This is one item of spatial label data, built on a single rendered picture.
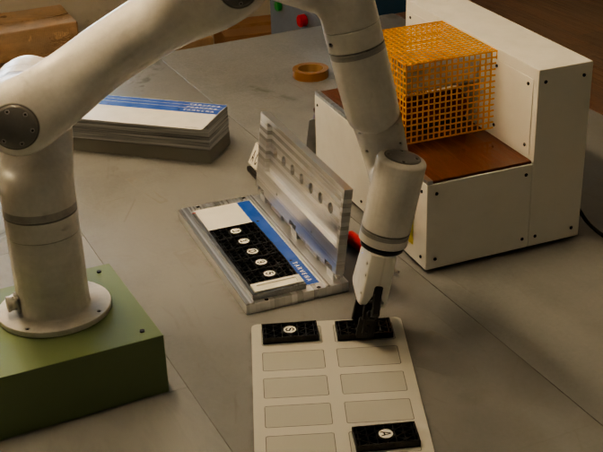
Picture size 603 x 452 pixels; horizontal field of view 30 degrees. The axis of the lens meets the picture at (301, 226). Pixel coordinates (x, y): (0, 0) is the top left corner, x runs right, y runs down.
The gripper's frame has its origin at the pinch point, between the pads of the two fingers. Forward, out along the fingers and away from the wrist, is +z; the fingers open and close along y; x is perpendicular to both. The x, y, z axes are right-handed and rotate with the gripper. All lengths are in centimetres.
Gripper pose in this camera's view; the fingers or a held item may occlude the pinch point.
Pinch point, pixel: (363, 319)
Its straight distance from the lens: 199.0
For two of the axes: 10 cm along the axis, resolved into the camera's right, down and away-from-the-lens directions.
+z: -1.8, 8.8, 4.3
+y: 0.8, 4.5, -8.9
